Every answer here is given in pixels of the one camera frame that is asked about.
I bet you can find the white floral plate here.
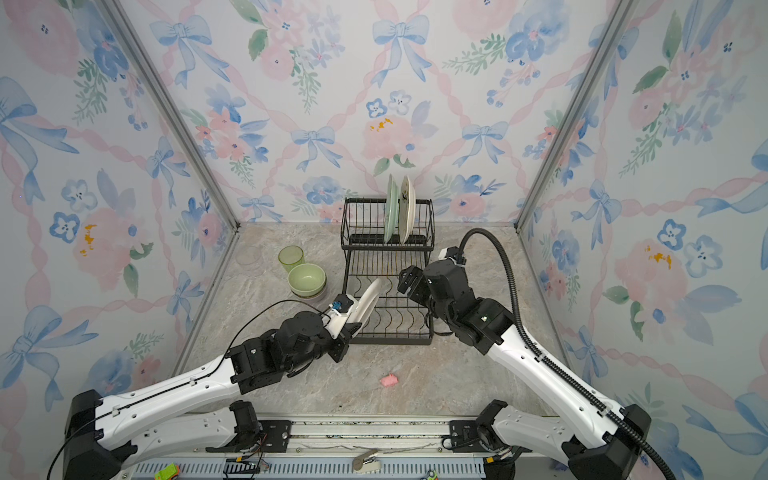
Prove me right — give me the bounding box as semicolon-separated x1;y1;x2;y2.
347;278;383;328

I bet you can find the light green ceramic bowl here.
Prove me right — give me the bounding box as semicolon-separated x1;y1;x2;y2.
288;263;327;293

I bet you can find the pale green plate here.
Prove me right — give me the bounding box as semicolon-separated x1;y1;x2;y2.
383;174;399;244

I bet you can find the green glass cup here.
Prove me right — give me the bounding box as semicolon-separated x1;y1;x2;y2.
278;245;305;272

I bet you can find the clear glass cup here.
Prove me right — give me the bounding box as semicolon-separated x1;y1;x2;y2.
235;245;262;267

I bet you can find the red white patterned bowl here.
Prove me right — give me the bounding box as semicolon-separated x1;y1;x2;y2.
292;289;327;301

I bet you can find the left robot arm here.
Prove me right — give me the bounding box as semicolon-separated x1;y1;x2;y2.
60;308;368;479

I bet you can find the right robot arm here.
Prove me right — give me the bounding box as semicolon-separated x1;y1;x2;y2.
397;259;651;479

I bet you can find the pink eraser piece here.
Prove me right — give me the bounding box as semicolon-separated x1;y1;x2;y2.
380;374;399;388

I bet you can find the cream patterned plate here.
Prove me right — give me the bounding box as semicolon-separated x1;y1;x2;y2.
398;176;417;245

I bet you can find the green yellow small toy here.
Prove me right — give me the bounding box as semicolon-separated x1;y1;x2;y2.
154;463;181;480

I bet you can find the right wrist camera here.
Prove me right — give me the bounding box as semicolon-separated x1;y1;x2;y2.
437;246;466;266

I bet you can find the black wire dish rack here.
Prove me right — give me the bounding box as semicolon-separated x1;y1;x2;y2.
340;198;435;346

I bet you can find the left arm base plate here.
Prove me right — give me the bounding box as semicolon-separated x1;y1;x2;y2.
205;420;292;453

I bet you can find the aluminium rail frame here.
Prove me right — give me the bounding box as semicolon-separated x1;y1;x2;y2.
115;416;578;479

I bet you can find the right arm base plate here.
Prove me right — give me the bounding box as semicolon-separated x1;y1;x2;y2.
441;420;515;456

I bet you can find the right aluminium corner post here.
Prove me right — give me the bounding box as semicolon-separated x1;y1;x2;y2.
514;0;635;234

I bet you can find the aluminium corner post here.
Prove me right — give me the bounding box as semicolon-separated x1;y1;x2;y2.
514;0;635;234
96;0;240;231

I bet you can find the black corrugated cable hose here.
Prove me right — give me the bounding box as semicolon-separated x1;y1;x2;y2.
457;227;678;480

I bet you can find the left aluminium corner post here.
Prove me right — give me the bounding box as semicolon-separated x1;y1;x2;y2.
96;0;240;231

